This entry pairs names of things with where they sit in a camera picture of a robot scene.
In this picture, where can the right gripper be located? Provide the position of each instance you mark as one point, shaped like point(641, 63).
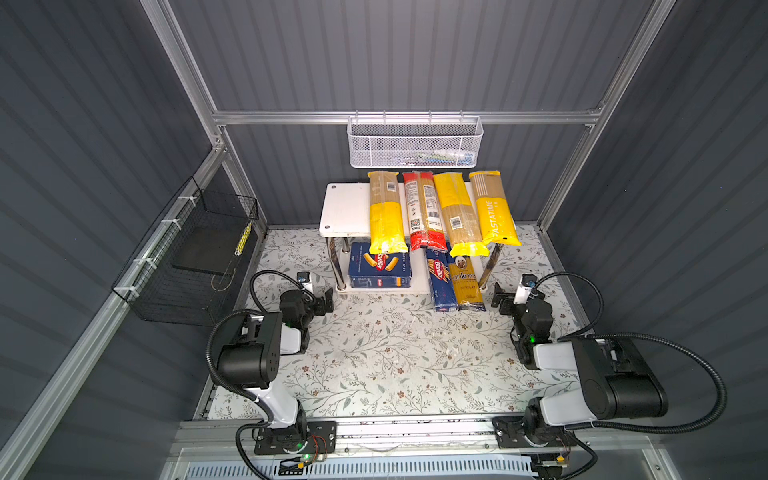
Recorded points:
point(508, 303)

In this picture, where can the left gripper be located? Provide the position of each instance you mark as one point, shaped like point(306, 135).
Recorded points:
point(318, 308)

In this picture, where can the blue yellow spaghetti bag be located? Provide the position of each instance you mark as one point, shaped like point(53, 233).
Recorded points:
point(465, 284)

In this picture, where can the blue Barilla pasta box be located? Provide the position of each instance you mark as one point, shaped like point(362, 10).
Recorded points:
point(378, 271)

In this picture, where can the blue Barilla spaghetti box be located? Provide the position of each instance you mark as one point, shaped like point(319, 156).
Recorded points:
point(443, 294)

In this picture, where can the yellow Pastatime spaghetti bag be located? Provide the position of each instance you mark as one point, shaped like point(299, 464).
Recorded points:
point(497, 225)

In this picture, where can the yellow barcode spaghetti bag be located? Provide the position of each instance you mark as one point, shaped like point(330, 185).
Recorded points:
point(460, 220)

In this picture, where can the yellow clear spaghetti bag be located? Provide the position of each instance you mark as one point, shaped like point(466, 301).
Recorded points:
point(385, 214)

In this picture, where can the red yellow spaghetti bag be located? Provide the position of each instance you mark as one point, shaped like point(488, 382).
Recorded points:
point(424, 212)

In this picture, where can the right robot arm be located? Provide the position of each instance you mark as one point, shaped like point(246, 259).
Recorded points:
point(616, 387)

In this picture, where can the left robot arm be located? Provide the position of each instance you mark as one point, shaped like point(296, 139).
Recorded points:
point(244, 352)

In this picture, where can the white two-tier shelf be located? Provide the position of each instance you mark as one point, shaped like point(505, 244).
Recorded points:
point(345, 217)

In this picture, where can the yellow brush in basket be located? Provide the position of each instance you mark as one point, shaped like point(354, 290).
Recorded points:
point(240, 247)

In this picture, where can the items in white basket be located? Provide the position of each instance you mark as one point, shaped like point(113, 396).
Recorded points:
point(441, 158)

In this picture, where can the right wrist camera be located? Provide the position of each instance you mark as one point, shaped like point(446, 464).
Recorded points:
point(524, 288)

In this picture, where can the black wire basket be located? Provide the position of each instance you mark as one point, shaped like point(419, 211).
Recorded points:
point(187, 272)

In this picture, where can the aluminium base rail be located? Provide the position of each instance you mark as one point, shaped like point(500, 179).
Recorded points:
point(412, 435)

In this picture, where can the white wire mesh basket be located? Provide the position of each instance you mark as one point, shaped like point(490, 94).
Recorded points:
point(375, 140)

